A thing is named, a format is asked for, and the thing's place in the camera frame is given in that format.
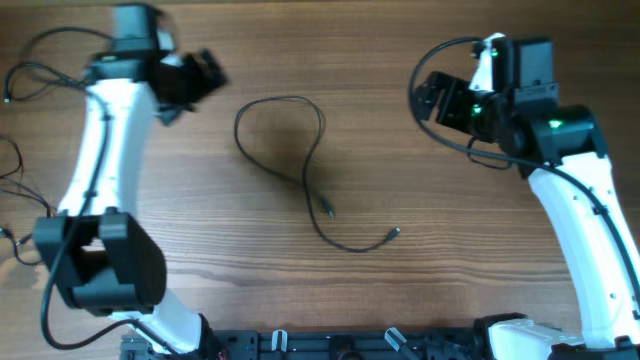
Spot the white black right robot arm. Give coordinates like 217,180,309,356
408,33,639,359

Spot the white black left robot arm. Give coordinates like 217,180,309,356
33,3,229,359

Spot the black USB cable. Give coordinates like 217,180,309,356
0,134,59,266
233,95,402,254
3,60,96,105

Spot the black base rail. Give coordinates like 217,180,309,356
120,328,484,360

